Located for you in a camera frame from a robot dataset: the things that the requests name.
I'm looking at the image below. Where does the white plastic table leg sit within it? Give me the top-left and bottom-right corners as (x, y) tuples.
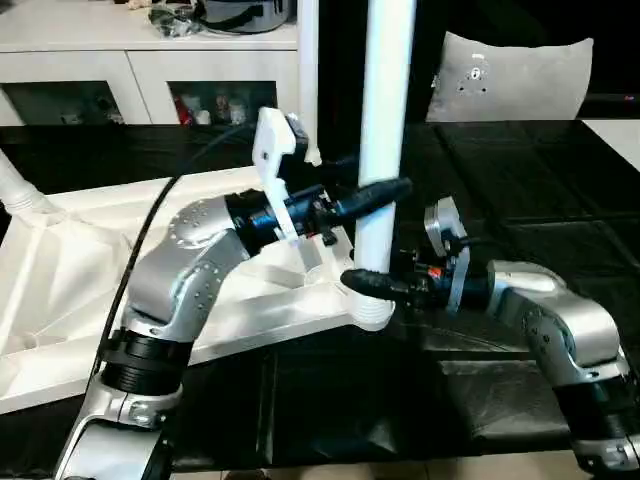
(297, 0), (323, 168)
(0, 150), (51, 216)
(350, 0), (417, 333)

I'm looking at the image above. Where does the white plastic table top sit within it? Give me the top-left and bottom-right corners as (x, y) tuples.
(0, 160), (398, 416)

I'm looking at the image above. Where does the black work mat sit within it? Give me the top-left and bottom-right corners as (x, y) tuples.
(0, 120), (640, 471)

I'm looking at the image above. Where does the black cabinet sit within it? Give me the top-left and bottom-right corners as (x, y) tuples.
(297, 0), (446, 126)

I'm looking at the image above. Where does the grey cushion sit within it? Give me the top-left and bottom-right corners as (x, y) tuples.
(427, 30), (595, 123)

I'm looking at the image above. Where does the dark gear on cabinet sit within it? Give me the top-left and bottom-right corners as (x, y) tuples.
(148, 0), (298, 39)

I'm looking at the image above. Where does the white board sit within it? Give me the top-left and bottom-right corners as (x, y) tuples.
(582, 118), (640, 171)

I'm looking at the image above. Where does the white cabinet with glass doors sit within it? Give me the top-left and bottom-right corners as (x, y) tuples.
(0, 5), (301, 128)

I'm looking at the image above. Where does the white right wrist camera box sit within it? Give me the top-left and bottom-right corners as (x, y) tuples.
(423, 195), (473, 316)

